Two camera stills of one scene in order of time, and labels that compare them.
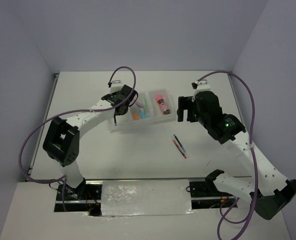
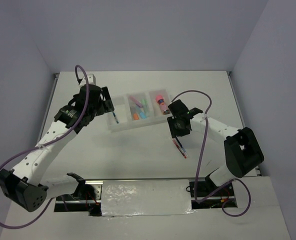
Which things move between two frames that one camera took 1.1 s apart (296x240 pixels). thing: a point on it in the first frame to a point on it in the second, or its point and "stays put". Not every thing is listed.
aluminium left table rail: [49, 102] stays put
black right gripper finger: [185, 103] to [172, 127]
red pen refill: [177, 147] stays put
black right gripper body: [201, 117] to [181, 131]
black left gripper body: [125, 111] to [96, 111]
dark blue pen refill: [180, 145] stays put
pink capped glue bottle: [160, 100] stays put
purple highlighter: [138, 103] stays put
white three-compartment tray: [150, 108] stays put
